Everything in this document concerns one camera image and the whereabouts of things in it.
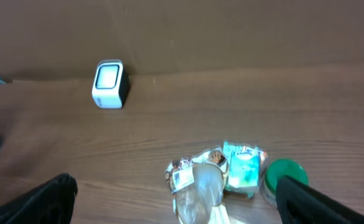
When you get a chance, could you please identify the green lid white jar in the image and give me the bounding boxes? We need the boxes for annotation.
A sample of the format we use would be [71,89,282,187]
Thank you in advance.
[260,159,309,208]

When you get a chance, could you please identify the small teal white packet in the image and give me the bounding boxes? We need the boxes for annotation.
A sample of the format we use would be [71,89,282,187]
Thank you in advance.
[225,144,260,198]

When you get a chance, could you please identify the white barcode scanner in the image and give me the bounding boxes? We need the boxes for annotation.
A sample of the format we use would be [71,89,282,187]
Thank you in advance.
[91,59,130,109]

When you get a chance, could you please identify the clear brown bread bag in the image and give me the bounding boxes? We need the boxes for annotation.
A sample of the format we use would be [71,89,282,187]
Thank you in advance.
[164,147,230,224]

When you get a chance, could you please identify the orange snack packet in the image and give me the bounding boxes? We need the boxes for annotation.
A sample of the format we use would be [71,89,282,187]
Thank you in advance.
[259,150,269,175]

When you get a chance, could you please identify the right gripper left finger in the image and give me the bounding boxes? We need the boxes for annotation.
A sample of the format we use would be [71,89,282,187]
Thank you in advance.
[0,173,78,224]

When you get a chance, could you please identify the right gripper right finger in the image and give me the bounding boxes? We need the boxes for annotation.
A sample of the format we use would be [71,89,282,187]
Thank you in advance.
[276,175,364,224]

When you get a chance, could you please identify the teal white snack packet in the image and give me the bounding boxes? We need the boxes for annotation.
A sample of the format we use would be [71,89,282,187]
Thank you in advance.
[223,141,236,162]

